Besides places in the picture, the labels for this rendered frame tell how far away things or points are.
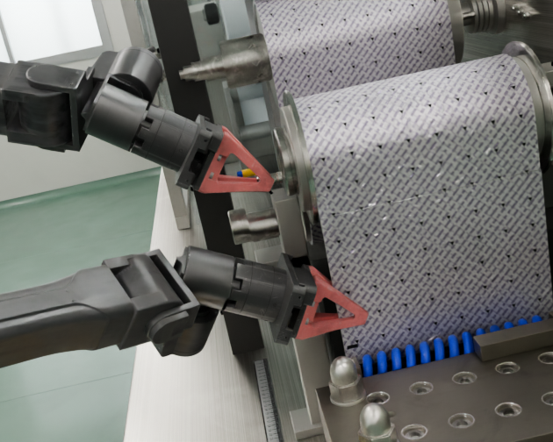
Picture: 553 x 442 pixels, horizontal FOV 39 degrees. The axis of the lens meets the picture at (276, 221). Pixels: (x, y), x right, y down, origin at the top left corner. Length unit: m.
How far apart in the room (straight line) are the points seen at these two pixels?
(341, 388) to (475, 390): 0.13
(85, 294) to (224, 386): 0.47
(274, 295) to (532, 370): 0.26
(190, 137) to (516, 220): 0.35
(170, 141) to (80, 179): 5.77
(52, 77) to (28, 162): 5.78
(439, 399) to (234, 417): 0.37
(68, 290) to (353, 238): 0.29
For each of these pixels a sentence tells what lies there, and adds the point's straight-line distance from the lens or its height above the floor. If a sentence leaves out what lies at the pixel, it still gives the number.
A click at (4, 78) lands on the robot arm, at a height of 1.40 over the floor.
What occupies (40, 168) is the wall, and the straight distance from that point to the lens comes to 6.61.
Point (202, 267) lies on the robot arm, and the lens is 0.79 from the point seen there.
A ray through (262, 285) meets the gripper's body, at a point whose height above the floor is 1.15.
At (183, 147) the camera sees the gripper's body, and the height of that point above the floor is 1.29.
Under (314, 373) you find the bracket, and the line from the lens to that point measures 0.96.
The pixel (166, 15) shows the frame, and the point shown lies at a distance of 1.09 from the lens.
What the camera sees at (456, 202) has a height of 1.18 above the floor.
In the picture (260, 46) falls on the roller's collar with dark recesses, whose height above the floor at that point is 1.35.
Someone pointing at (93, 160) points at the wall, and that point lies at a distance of 6.53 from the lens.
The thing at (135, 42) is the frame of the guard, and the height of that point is 1.34.
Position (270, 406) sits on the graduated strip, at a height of 0.90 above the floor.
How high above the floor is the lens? 1.46
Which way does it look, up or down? 18 degrees down
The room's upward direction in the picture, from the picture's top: 12 degrees counter-clockwise
